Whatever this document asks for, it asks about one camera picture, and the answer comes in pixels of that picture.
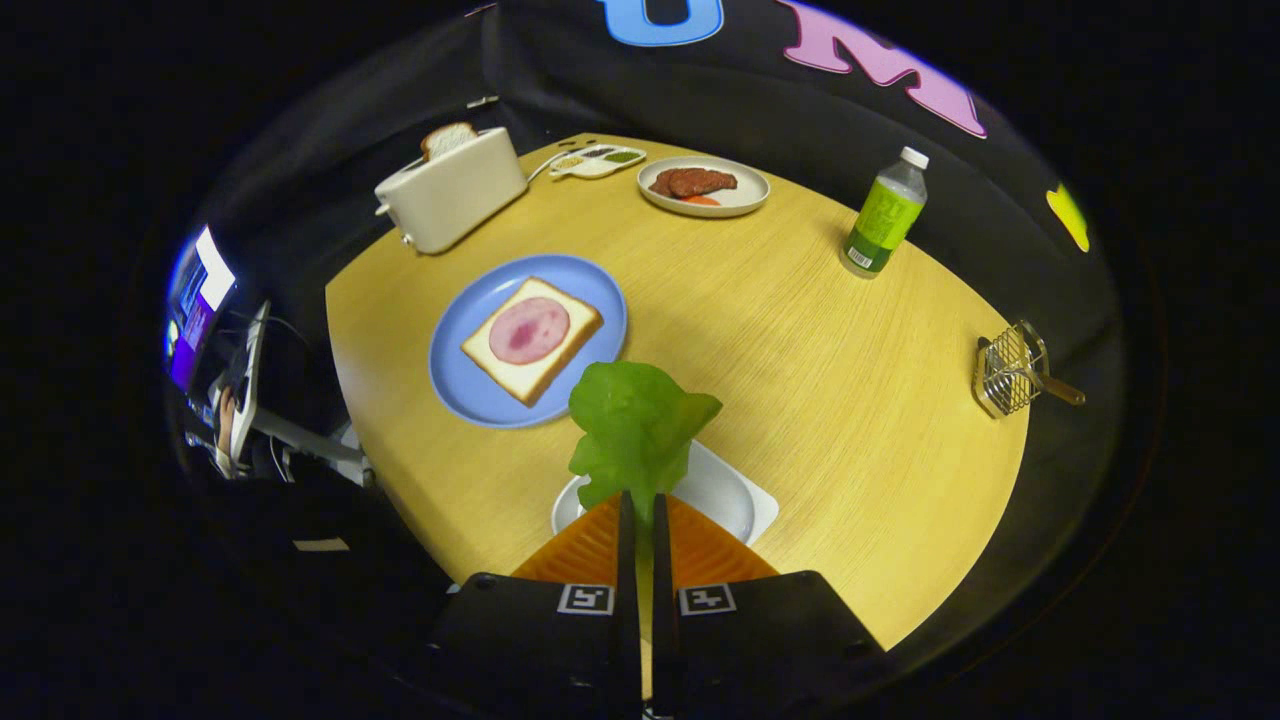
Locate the white toaster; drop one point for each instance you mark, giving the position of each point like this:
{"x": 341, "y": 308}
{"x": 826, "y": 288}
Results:
{"x": 460, "y": 195}

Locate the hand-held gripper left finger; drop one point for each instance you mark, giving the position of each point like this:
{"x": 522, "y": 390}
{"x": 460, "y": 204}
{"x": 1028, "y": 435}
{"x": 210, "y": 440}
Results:
{"x": 627, "y": 620}

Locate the brown-crust bread slice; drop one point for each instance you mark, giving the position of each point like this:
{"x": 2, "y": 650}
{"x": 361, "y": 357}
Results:
{"x": 448, "y": 139}

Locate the square toast slice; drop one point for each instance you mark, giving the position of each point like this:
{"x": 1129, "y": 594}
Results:
{"x": 510, "y": 375}

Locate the white metal stand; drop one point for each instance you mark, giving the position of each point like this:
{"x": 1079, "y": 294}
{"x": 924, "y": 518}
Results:
{"x": 250, "y": 370}

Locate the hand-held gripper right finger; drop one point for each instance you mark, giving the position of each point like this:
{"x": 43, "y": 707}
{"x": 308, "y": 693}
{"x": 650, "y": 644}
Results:
{"x": 662, "y": 630}

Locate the blue round plate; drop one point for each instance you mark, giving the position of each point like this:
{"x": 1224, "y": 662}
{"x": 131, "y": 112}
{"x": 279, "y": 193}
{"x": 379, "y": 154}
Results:
{"x": 470, "y": 390}

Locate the green label plastic bottle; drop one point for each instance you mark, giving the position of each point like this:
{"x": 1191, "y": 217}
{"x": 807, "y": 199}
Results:
{"x": 885, "y": 215}

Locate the black backdrop cloth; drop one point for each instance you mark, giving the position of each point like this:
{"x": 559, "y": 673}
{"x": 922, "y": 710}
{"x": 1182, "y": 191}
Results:
{"x": 760, "y": 110}

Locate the computer monitor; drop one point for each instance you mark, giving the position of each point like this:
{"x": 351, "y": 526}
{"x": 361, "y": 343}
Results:
{"x": 205, "y": 285}

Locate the white square plate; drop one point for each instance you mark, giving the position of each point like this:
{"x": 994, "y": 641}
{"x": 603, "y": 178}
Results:
{"x": 725, "y": 490}

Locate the orange carrot slice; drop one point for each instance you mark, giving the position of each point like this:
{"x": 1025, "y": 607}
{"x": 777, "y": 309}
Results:
{"x": 700, "y": 200}

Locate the green lettuce leaf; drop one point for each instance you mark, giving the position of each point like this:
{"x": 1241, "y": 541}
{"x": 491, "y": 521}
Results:
{"x": 640, "y": 430}

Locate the pink ham slice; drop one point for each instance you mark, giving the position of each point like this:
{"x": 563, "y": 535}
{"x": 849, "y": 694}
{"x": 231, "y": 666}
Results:
{"x": 530, "y": 330}

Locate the white divided condiment tray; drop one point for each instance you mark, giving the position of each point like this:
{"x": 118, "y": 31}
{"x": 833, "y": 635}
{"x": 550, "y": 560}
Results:
{"x": 600, "y": 165}

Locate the brown meat patty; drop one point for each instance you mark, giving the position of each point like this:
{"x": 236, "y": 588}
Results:
{"x": 695, "y": 182}

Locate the white oval plate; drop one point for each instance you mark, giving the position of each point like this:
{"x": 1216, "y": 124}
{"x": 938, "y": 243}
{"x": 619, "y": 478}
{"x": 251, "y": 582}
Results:
{"x": 745, "y": 195}

